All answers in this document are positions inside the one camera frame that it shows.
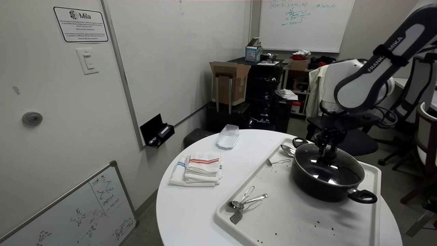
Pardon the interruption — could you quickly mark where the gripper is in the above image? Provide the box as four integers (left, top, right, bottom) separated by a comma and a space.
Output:
315, 114, 346, 159

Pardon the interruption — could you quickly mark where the glass pot lid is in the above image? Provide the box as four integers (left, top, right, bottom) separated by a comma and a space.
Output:
294, 143, 365, 188

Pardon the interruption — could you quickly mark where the black pot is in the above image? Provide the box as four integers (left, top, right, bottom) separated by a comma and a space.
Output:
291, 137, 378, 204

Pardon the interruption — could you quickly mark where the office chair with draped cloth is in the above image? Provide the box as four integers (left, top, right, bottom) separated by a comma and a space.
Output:
305, 59, 380, 158

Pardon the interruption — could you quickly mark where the wooden shelf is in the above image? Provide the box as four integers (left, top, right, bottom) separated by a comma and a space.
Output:
282, 59, 312, 117

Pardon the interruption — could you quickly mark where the black cabinet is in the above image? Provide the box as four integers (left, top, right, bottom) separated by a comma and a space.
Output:
228, 57, 291, 134

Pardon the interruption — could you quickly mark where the white plastic tray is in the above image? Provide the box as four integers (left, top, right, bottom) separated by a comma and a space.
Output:
215, 137, 382, 246

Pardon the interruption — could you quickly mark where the brown and white chair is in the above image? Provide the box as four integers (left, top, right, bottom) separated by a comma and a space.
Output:
399, 102, 437, 237

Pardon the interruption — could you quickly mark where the clear plastic container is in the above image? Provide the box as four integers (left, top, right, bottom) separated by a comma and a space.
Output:
216, 124, 240, 150

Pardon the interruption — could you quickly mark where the black office chair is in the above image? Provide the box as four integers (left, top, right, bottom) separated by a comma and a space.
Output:
376, 51, 437, 171

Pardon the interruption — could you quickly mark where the black suitcase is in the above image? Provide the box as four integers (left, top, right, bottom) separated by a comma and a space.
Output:
206, 71, 252, 134

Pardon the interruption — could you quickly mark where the small metal slotted spoon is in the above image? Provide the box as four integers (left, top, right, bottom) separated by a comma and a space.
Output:
227, 193, 269, 210

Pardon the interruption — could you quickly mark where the cardboard box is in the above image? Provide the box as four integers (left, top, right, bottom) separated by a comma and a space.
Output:
209, 61, 252, 106

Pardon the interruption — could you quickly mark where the blue box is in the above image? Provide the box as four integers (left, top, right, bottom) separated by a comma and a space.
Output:
245, 37, 264, 63

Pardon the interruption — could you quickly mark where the folded red striped cloth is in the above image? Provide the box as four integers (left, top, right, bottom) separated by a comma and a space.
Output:
184, 155, 221, 185

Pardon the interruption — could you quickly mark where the black footstool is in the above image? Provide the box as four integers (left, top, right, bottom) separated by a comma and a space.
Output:
183, 128, 216, 149

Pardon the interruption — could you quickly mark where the folded blue striped cloth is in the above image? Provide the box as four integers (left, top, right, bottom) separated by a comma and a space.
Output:
169, 157, 223, 187

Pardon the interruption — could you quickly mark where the black marker holder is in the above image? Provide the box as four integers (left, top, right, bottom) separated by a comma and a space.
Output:
140, 113, 175, 149

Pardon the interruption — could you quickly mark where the small framed whiteboard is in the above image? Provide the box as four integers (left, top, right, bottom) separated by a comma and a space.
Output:
0, 160, 138, 246

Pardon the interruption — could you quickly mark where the round grey door stop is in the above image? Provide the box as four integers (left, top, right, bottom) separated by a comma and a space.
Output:
22, 111, 43, 126

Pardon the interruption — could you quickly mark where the wall whiteboard with writing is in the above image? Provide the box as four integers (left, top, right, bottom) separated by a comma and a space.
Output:
258, 0, 356, 54

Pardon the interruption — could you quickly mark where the large blank wall whiteboard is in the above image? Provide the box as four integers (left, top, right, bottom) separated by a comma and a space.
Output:
100, 0, 253, 151

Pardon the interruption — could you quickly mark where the white light switch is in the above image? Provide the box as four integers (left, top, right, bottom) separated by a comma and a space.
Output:
75, 47, 100, 75

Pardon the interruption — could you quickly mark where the wall sign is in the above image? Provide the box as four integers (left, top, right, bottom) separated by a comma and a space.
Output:
53, 6, 109, 43

